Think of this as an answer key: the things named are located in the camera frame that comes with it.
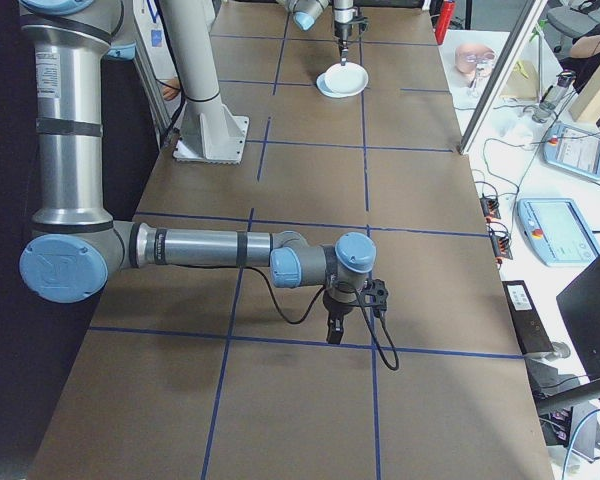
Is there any white plate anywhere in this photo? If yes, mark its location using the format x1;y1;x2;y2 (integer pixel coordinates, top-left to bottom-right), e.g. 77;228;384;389
322;63;370;97

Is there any white desk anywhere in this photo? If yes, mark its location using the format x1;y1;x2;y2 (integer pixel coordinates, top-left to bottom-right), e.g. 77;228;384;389
443;28;600;480

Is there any black power strip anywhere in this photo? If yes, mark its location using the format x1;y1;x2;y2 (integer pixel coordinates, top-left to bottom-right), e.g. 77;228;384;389
479;194;503;222
488;230;515;261

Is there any person in white coat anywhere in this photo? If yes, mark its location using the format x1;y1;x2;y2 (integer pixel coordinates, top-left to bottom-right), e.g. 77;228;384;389
138;0;183;103

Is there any black box with label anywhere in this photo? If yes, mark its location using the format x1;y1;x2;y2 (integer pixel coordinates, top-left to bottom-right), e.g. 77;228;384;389
501;279;556;357

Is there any white crumpled tissue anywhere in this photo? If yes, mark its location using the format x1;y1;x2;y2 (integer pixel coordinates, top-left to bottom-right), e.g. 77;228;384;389
502;122;534;147

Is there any clear shaker bottle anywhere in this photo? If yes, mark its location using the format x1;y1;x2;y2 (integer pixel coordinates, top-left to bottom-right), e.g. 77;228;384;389
542;70;577;109

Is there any grey office chair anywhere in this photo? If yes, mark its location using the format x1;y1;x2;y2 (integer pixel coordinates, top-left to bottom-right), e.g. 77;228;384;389
544;0;600;39

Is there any light blue teach pendant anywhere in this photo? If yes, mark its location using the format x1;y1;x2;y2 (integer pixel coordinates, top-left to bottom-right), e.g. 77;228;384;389
516;197;600;268
543;121;600;181

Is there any wooden board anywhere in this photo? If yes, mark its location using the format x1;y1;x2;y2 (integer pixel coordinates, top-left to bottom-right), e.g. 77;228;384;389
568;47;600;124

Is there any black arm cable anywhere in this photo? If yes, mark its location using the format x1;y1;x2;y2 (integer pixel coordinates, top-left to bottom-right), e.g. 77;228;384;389
239;264;341;325

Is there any black camera cable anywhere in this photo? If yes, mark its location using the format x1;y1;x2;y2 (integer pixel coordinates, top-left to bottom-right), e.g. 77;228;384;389
355;288;401;372

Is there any white pedestal column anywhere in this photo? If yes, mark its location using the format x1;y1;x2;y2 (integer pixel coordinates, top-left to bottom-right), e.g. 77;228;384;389
159;0;250;165

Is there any aluminium frame post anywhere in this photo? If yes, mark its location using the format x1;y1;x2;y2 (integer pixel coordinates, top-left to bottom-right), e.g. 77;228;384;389
456;0;551;157

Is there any metal frame bar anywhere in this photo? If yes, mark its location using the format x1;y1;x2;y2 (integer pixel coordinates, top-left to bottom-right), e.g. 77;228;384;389
132;0;176;147

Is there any black frame cover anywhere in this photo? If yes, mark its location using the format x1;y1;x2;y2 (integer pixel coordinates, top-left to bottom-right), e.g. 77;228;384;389
0;0;162;480

